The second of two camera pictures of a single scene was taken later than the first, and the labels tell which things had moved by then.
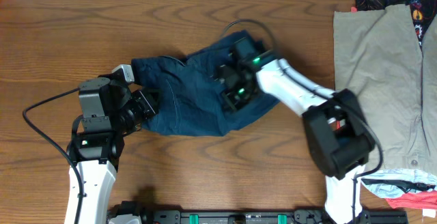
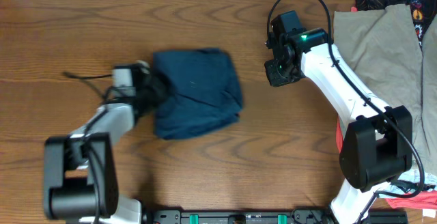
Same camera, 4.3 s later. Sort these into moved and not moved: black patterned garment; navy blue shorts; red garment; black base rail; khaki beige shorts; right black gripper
Moved: navy blue shorts; right black gripper
Not moved: black base rail; red garment; khaki beige shorts; black patterned garment
